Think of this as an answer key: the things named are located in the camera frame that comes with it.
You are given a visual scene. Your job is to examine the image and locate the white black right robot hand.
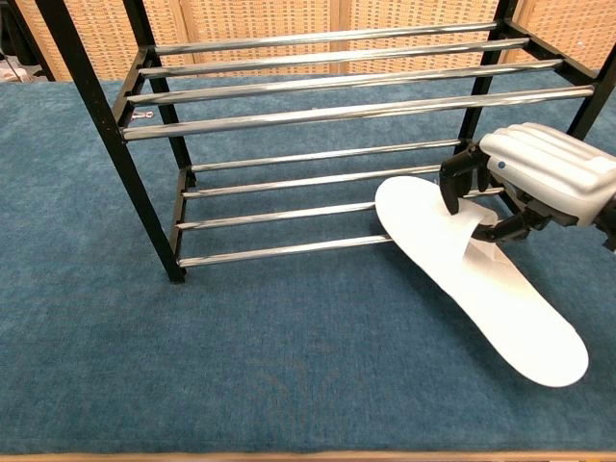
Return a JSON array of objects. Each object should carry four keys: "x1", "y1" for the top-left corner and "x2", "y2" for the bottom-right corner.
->
[{"x1": 438, "y1": 123, "x2": 616, "y2": 244}]

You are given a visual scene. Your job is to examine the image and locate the white slipper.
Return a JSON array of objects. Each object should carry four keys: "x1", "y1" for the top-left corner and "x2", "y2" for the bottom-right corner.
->
[{"x1": 373, "y1": 175, "x2": 590, "y2": 389}]

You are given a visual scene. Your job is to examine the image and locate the woven rattan folding screen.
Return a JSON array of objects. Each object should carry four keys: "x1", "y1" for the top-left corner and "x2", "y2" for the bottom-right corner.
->
[{"x1": 13, "y1": 0, "x2": 616, "y2": 82}]

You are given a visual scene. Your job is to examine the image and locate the blue carpet table cloth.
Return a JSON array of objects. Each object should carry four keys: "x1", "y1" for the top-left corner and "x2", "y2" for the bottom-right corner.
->
[{"x1": 0, "y1": 71, "x2": 616, "y2": 456}]

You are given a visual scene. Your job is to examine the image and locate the black stand leg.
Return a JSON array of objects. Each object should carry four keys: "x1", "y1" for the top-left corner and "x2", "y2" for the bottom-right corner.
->
[{"x1": 6, "y1": 0, "x2": 58, "y2": 82}]

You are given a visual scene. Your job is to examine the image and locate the black metal shoe rack frame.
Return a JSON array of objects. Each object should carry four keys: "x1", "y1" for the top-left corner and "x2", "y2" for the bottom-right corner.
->
[{"x1": 34, "y1": 0, "x2": 616, "y2": 285}]

